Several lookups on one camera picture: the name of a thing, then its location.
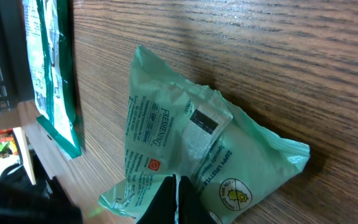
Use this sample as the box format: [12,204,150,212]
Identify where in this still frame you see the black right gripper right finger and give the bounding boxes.
[178,176,216,224]

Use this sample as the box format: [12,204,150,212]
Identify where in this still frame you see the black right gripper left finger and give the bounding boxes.
[137,174,177,224]

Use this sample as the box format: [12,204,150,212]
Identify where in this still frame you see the light green wipes pack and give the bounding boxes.
[99,46,310,223]

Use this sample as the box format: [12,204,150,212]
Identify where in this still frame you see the green glove package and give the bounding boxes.
[22,0,81,159]

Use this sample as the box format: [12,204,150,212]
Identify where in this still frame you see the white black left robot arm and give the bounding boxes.
[0,157,83,224]

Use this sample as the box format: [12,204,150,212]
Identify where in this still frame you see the grey plastic mesh basket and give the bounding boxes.
[0,0,34,113]

